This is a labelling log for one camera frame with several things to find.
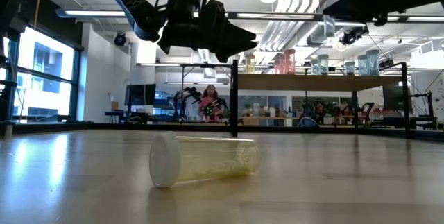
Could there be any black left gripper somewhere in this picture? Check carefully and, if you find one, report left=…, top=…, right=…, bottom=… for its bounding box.
left=157, top=0, right=258, bottom=64

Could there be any person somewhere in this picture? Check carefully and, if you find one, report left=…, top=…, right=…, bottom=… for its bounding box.
left=198, top=84, right=223, bottom=123

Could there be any wooden counter with items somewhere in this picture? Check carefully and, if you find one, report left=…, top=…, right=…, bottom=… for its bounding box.
left=239, top=95, right=299, bottom=127

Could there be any blue white round object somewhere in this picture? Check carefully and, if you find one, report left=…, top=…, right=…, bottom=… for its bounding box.
left=298, top=116, right=318, bottom=128

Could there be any black computer monitor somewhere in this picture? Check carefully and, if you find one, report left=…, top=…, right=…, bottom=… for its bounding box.
left=124, top=83, right=157, bottom=107

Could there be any small dark background table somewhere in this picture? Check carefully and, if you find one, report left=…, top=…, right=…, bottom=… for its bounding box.
left=103, top=110, right=128, bottom=124

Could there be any black ceiling light rail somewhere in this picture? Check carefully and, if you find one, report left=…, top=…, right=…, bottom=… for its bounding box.
left=55, top=8, right=444, bottom=24

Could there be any silver ventilation duct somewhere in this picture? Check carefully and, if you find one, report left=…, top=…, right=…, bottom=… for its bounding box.
left=258, top=0, right=368, bottom=57

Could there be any wooden shelf black metal frame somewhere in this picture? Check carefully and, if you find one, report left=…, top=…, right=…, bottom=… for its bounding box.
left=230, top=59, right=412, bottom=140

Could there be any black ceiling camera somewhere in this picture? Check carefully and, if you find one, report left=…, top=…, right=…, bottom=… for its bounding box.
left=113, top=31, right=128, bottom=47

